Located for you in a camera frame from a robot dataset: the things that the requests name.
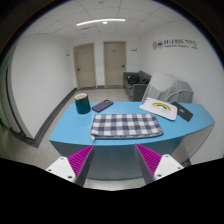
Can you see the right beige door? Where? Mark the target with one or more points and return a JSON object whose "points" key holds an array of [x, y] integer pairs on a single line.
{"points": [[114, 63]]}

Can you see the blue white checkered towel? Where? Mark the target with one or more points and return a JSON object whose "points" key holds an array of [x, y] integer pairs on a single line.
{"points": [[125, 126]]}

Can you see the purple smartphone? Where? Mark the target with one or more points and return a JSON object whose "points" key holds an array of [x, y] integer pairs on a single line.
{"points": [[102, 105]]}

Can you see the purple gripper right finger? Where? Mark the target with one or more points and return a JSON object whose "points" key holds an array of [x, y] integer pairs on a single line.
{"points": [[153, 165]]}

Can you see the black bag on sofa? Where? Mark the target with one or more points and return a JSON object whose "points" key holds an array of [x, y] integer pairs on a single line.
{"points": [[133, 79]]}

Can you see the dark green mug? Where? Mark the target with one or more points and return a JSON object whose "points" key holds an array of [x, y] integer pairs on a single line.
{"points": [[82, 103]]}

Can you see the wall logo sign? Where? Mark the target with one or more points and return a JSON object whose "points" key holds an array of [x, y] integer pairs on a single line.
{"points": [[174, 43]]}

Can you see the left beige door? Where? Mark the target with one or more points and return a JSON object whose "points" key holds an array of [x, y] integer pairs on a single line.
{"points": [[85, 66]]}

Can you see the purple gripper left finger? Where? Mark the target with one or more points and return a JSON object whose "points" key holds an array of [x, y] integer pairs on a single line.
{"points": [[75, 167]]}

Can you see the long ceiling light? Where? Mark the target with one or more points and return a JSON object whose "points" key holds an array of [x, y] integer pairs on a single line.
{"points": [[101, 21]]}

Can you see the beige door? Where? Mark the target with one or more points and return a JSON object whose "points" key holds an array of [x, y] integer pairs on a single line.
{"points": [[85, 66], [114, 63]]}

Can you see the grey covered chair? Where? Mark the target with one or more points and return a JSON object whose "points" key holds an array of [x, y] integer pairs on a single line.
{"points": [[168, 88]]}

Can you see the grey sofa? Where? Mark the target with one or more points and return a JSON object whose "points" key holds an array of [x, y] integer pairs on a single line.
{"points": [[135, 92]]}

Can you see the white rainbow card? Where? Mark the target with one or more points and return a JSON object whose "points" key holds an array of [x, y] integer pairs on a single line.
{"points": [[163, 109]]}

